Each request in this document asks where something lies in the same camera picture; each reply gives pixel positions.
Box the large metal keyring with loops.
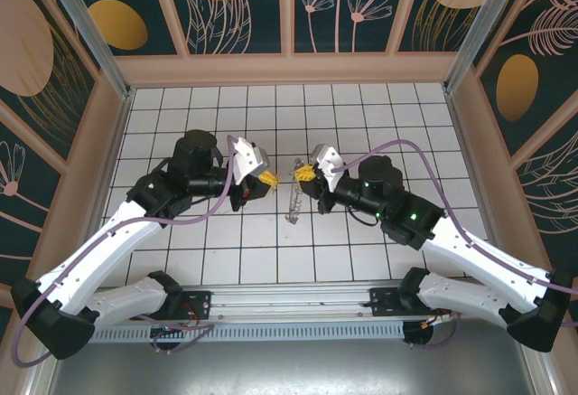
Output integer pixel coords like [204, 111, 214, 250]
[284, 158, 306, 225]

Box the grey metal sheet panel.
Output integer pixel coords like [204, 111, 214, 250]
[26, 317, 556, 395]

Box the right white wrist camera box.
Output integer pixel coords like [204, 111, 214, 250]
[309, 144, 347, 193]

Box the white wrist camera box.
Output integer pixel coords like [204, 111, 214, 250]
[228, 136, 272, 184]
[309, 144, 347, 193]

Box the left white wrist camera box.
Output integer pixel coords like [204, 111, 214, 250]
[228, 136, 272, 184]

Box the aluminium side rail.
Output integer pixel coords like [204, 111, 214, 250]
[444, 85, 516, 281]
[71, 87, 136, 287]

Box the aluminium mounting rail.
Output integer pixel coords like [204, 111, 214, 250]
[42, 281, 536, 324]

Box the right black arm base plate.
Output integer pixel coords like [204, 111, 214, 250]
[368, 287, 452, 319]

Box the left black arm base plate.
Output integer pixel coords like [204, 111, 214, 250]
[129, 289, 213, 322]

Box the grey slotted cable duct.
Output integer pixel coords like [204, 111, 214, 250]
[61, 320, 406, 342]

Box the aluminium corner post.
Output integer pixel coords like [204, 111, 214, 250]
[444, 0, 543, 93]
[38, 0, 136, 100]

